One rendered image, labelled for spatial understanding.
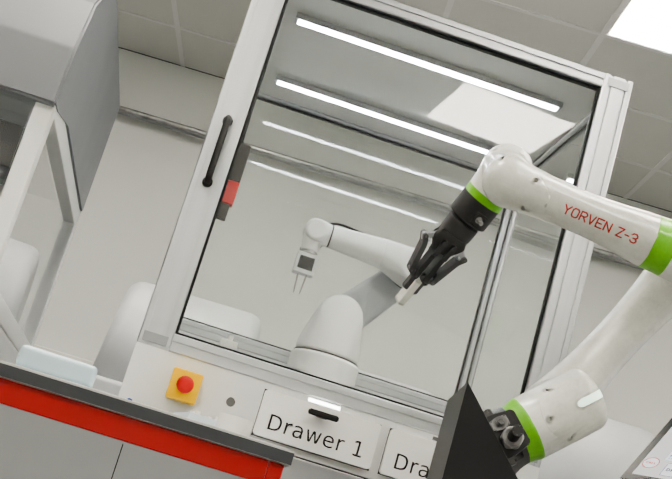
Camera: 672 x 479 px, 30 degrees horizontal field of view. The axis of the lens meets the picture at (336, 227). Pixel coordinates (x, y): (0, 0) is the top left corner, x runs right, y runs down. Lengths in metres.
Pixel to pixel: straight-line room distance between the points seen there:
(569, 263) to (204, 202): 0.93
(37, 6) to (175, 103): 3.62
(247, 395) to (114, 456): 0.68
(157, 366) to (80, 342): 3.30
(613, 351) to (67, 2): 1.46
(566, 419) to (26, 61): 1.41
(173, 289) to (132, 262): 3.32
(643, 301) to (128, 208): 4.05
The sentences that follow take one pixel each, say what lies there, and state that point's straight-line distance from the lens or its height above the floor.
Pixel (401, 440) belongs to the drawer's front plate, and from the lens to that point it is 3.03.
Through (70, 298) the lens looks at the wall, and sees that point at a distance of 6.34.
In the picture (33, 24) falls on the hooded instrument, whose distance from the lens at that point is 2.95.
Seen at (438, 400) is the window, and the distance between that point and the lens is 3.10.
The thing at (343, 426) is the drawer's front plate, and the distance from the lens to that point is 3.01.
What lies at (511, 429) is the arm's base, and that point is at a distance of 2.33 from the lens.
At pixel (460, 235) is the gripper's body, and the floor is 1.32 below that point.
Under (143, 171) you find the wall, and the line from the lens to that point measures 6.46.
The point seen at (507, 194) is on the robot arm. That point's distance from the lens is 2.54.
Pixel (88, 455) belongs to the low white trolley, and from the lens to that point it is 2.39.
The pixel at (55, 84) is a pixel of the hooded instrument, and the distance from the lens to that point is 2.89.
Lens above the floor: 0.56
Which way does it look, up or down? 15 degrees up
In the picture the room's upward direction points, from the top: 17 degrees clockwise
